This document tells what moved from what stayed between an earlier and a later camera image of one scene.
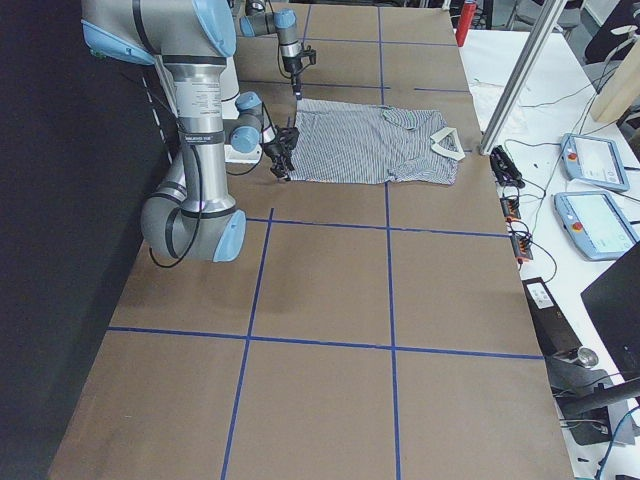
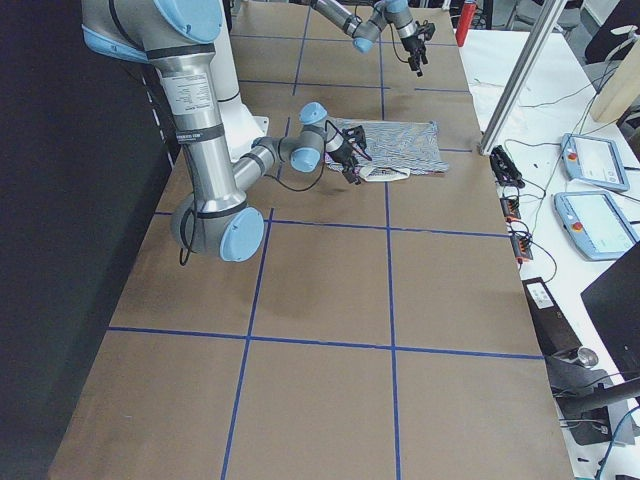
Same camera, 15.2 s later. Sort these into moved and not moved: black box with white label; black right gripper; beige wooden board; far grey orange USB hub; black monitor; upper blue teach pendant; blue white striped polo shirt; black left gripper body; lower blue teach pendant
Moved: blue white striped polo shirt; black right gripper; black left gripper body
Not moved: black box with white label; upper blue teach pendant; lower blue teach pendant; black monitor; far grey orange USB hub; beige wooden board
